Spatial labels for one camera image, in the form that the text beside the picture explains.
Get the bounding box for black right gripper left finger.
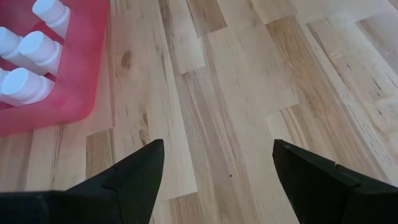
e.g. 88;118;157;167
51;138;165;224

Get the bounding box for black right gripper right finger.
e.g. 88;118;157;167
272;139;398;224

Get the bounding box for white pill bottle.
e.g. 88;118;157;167
17;30;64;77
32;0;72;40
0;68;10;94
0;26;47;76
0;67;56;107

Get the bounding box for translucent red plastic basket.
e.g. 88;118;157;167
0;0;111;137

